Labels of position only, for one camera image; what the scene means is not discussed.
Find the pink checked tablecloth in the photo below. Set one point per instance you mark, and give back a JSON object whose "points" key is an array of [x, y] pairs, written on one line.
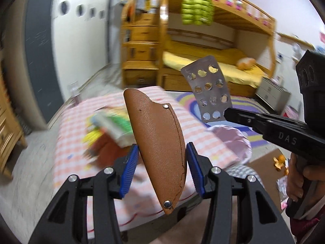
{"points": [[76, 132]]}

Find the grey bedside cabinet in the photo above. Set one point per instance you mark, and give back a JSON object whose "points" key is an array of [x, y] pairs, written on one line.
{"points": [[271, 94]]}

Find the wooden cabinet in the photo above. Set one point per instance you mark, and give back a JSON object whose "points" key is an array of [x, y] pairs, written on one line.
{"points": [[7, 122]]}

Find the wooden bunk bed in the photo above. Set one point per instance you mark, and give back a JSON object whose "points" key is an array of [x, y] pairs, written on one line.
{"points": [[228, 22]]}

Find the wooden stair drawers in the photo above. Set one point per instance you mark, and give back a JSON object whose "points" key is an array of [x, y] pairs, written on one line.
{"points": [[142, 48]]}

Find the pink bag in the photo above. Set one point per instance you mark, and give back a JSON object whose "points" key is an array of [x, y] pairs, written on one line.
{"points": [[228, 142]]}

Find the white and grey wardrobe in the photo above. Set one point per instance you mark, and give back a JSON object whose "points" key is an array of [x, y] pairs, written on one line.
{"points": [[76, 43]]}

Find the green puffer jacket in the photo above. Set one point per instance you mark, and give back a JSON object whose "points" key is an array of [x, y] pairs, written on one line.
{"points": [[196, 5]]}

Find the orange floor toy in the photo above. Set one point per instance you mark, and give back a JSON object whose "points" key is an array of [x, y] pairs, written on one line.
{"points": [[280, 164]]}

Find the wooden wall shelf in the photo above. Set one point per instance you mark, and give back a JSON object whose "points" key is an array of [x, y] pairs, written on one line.
{"points": [[294, 39]]}

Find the reddish brown object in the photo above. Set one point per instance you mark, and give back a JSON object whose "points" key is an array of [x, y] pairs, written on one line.
{"points": [[109, 152]]}

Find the yellow wrapper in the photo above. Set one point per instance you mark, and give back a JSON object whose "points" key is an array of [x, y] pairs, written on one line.
{"points": [[94, 139]]}

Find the pink bunk bedding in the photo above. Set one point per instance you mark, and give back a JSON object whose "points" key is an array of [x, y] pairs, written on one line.
{"points": [[238, 3]]}

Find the person's right forearm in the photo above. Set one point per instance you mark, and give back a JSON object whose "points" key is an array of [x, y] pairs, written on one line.
{"points": [[307, 230]]}

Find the yellow bed sheet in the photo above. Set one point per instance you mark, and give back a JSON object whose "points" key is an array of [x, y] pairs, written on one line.
{"points": [[228, 61]]}

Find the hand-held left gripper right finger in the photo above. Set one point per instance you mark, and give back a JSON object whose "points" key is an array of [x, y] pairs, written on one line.
{"points": [[196, 169]]}

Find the orange plush toy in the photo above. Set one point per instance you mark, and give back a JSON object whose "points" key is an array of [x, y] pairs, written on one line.
{"points": [[246, 63]]}

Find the person's right hand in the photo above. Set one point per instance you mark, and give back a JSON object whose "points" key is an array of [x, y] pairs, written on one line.
{"points": [[294, 183]]}

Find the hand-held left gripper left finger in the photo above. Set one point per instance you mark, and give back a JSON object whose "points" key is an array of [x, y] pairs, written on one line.
{"points": [[128, 170]]}

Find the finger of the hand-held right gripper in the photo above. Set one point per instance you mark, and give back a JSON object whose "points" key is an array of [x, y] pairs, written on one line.
{"points": [[241, 118]]}

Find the brown leather sheath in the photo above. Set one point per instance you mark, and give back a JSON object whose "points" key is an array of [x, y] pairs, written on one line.
{"points": [[157, 144]]}

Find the silver blister pack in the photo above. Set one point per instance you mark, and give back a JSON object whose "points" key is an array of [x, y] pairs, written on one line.
{"points": [[203, 94]]}

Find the green and white packet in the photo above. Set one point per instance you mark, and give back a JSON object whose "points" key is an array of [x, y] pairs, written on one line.
{"points": [[114, 127]]}

